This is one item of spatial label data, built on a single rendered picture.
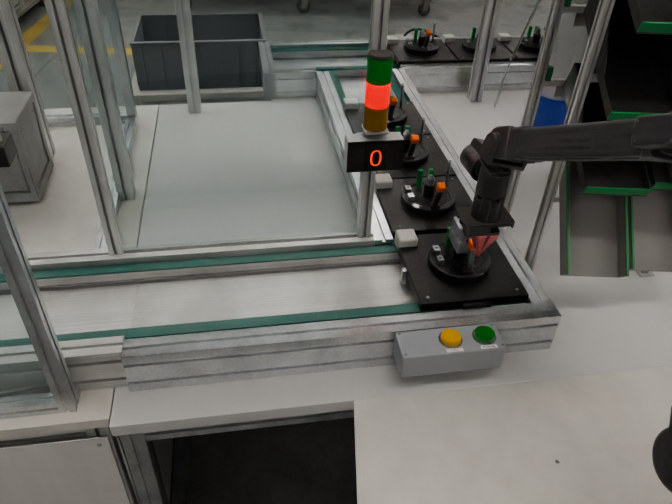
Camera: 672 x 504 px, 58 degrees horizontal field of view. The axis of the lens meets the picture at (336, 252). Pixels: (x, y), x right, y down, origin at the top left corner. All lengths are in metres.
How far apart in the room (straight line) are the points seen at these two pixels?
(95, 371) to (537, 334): 0.90
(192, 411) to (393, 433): 0.39
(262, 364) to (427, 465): 0.37
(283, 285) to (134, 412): 0.41
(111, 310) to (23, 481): 0.38
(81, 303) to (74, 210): 0.47
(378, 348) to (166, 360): 0.42
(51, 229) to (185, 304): 0.54
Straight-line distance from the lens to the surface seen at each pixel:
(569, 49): 2.12
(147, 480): 1.42
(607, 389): 1.39
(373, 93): 1.23
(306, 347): 1.22
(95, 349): 1.25
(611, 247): 1.46
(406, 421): 1.22
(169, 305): 1.36
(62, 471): 1.42
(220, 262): 1.41
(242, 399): 1.24
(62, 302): 1.44
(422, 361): 1.20
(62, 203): 1.87
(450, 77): 2.49
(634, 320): 1.57
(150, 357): 1.22
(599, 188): 1.31
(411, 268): 1.36
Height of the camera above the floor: 1.83
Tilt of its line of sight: 38 degrees down
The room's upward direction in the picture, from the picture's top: 2 degrees clockwise
